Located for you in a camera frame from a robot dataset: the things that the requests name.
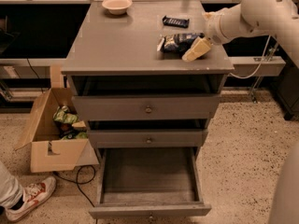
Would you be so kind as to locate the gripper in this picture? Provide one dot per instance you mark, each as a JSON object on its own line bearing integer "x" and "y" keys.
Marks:
{"x": 213, "y": 28}

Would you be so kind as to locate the blue chip bag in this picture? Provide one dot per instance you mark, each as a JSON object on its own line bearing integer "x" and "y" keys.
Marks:
{"x": 177, "y": 43}

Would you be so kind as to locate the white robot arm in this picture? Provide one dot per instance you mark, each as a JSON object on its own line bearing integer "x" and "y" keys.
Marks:
{"x": 279, "y": 19}

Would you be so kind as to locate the grey drawer cabinet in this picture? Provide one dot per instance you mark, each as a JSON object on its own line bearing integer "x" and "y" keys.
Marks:
{"x": 117, "y": 55}

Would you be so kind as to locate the grey middle drawer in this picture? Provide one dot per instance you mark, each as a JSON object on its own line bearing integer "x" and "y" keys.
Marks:
{"x": 147, "y": 138}

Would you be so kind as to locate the grey drawer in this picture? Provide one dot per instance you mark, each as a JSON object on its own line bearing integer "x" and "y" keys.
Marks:
{"x": 153, "y": 107}
{"x": 147, "y": 138}

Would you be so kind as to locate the grey top drawer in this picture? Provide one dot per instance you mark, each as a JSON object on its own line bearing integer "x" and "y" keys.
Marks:
{"x": 153, "y": 107}

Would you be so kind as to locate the open bottom drawer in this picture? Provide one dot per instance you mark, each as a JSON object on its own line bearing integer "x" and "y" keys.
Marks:
{"x": 149, "y": 182}

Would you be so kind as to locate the green snack bag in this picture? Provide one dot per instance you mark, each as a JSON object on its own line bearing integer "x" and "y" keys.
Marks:
{"x": 64, "y": 115}
{"x": 75, "y": 135}

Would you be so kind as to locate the beige bowl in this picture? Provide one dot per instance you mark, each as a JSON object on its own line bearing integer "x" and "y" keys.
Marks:
{"x": 117, "y": 7}

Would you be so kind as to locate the cardboard box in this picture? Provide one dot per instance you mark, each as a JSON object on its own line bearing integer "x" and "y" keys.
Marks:
{"x": 49, "y": 152}

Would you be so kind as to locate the white red sneaker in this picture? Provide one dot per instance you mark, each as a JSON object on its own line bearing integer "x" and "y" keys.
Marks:
{"x": 32, "y": 196}

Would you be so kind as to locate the light trouser leg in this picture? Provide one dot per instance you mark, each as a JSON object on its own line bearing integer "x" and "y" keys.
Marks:
{"x": 11, "y": 190}

